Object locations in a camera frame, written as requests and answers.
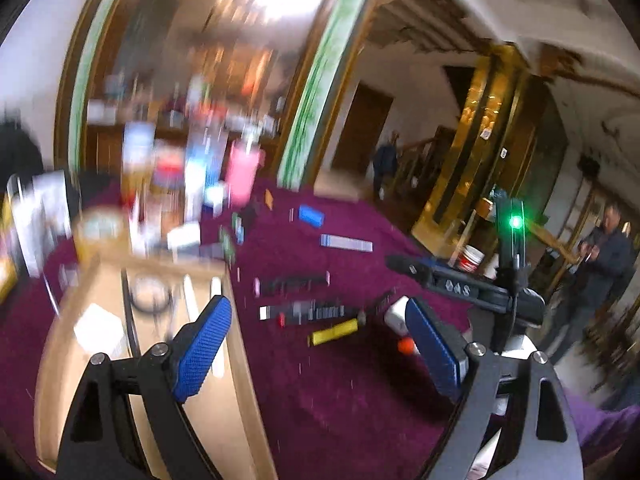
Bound white barcode box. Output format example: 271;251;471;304
166;222;202;252

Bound cardboard box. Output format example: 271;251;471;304
34;254;278;480

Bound blue lighter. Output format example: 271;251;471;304
298;205;326;229

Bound black marker red cap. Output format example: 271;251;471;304
259;299;362;327

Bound wooden door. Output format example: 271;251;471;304
331;82;395;178

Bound white and red bucket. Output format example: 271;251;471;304
451;245;487;274

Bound white bottle orange cap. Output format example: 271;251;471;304
384;297;417;357

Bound tan tape roll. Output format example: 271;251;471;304
75;210;126;256

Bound green lighter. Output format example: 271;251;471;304
219;226;237;264

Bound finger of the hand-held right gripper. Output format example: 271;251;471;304
386;254;518;313

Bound black marker pink ends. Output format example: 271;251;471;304
254;271;332;297

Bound white power adapter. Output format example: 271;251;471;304
74;304;129;357

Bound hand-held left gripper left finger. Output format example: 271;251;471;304
57;295;233;480

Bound bamboo print panel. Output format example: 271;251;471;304
276;0;377;192
67;0;133;128

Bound black tape roll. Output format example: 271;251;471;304
125;272;174;317

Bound purple velvet tablecloth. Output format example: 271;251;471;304
0;180;640;480

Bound white marker pen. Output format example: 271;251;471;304
210;276;227;377

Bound yellow highlighter pen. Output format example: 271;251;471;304
306;317;362;347

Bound wooden stair railing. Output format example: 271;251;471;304
400;135;446;201

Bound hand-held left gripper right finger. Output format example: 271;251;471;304
405;297;583;480

